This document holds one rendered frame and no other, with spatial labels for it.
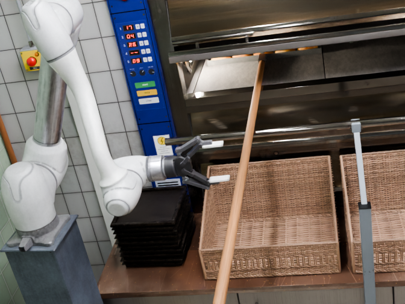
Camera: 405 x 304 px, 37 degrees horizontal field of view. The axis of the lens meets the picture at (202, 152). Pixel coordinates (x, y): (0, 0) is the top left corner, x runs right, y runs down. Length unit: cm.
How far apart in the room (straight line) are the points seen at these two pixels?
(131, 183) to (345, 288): 97
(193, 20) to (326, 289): 120
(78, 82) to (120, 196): 39
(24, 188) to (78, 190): 89
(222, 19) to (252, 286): 108
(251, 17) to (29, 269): 129
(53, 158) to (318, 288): 113
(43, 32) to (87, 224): 141
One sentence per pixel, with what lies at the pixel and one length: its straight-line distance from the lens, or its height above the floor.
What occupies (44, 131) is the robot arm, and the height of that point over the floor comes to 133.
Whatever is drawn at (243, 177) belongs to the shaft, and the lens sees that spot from 194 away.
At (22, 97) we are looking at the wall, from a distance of 288.
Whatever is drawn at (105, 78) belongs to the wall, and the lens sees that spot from 270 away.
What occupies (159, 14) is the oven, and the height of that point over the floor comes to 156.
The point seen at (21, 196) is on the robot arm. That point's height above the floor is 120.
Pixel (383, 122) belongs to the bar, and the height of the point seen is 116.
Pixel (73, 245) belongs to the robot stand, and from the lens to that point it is 235.
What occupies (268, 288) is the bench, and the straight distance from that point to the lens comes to 246.
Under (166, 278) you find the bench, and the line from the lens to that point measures 260.
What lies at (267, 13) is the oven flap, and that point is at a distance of 249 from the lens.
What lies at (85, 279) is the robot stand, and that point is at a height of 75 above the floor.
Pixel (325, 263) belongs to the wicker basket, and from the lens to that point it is 252.
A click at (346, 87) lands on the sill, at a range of 261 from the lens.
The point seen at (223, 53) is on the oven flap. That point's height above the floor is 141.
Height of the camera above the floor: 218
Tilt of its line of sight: 27 degrees down
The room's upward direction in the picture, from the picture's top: 11 degrees counter-clockwise
